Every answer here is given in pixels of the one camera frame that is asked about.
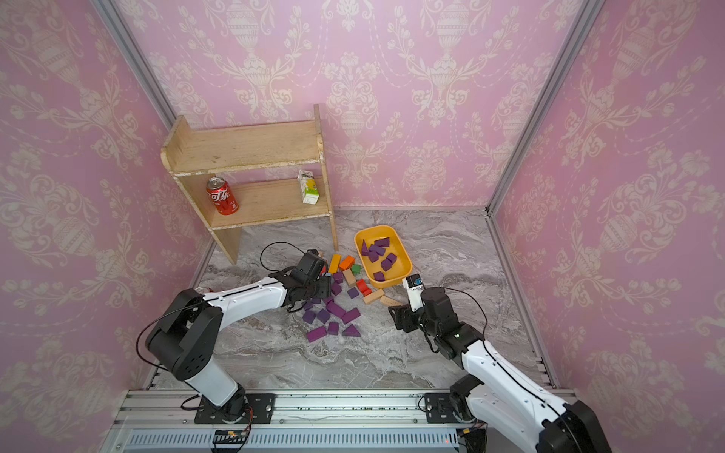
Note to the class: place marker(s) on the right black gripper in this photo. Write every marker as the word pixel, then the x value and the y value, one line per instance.
pixel 404 314

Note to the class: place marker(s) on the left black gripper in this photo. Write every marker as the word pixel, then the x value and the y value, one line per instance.
pixel 327 290

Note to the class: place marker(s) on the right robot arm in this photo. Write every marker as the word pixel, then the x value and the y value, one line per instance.
pixel 510 390

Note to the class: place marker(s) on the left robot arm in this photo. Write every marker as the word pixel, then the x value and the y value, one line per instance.
pixel 183 339

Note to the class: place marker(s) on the yellow plastic storage bin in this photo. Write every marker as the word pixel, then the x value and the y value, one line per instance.
pixel 397 254

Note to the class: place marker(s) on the purple brick centre long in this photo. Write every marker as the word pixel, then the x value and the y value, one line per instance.
pixel 334 309

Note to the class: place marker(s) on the yellow long brick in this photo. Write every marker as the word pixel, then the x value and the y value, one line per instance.
pixel 334 263

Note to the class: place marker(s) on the beige wood brick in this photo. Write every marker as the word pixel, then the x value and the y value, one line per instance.
pixel 349 277

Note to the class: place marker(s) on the orange brick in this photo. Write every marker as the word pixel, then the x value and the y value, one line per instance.
pixel 346 263

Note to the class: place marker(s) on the engraved natural wood brick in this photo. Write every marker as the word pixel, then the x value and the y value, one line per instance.
pixel 389 302

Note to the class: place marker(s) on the small red brick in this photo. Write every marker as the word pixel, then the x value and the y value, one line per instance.
pixel 363 288

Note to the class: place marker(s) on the natural wood brick small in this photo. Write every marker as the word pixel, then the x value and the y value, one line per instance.
pixel 373 296

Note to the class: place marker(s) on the purple triangle brick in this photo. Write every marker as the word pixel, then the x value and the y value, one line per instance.
pixel 351 331

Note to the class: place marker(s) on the green white juice carton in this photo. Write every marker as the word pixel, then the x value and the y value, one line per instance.
pixel 308 187

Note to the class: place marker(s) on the red cola can on shelf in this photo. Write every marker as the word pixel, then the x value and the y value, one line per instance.
pixel 221 195

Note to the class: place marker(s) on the wooden two-tier shelf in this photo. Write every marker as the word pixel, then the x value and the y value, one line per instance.
pixel 192 157

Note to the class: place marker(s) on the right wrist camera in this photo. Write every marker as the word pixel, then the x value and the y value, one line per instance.
pixel 414 287

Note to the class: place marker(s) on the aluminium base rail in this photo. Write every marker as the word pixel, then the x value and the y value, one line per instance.
pixel 412 420

